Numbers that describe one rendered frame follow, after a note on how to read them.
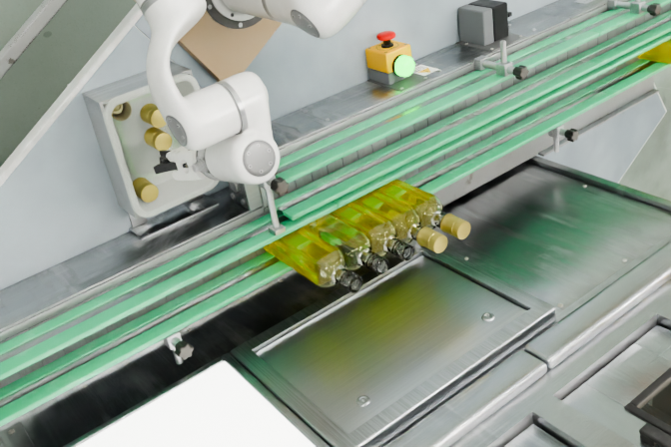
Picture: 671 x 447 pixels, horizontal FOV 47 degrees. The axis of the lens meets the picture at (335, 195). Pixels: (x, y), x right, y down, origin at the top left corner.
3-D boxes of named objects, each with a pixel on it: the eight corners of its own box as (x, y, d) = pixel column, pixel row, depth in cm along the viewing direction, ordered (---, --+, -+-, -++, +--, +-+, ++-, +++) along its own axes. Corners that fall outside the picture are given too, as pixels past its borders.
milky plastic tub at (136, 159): (119, 208, 141) (138, 223, 135) (81, 93, 130) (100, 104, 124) (202, 171, 149) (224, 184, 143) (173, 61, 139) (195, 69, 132)
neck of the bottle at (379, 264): (359, 267, 134) (376, 277, 131) (356, 253, 133) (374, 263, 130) (372, 260, 136) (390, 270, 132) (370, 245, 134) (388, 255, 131)
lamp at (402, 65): (393, 78, 162) (402, 81, 160) (390, 58, 160) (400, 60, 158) (409, 71, 164) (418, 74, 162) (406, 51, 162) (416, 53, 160)
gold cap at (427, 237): (417, 248, 138) (434, 256, 135) (415, 231, 137) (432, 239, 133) (431, 239, 140) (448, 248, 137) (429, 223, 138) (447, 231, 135)
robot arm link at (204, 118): (188, 0, 113) (257, 128, 113) (106, 30, 107) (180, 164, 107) (203, -27, 105) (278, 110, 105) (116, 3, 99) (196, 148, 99)
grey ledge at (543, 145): (365, 221, 175) (398, 237, 167) (359, 187, 171) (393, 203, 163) (623, 84, 220) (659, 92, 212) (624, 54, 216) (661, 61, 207)
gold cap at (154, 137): (141, 130, 137) (152, 137, 134) (159, 124, 139) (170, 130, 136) (146, 149, 139) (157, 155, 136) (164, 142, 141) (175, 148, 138)
